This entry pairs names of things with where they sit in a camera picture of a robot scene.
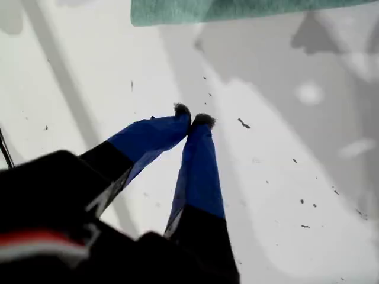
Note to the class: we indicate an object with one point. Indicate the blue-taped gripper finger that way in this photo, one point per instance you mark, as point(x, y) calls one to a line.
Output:
point(201, 177)
point(148, 139)

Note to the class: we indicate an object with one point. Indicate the pale green T-shirt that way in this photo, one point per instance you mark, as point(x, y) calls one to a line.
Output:
point(207, 12)

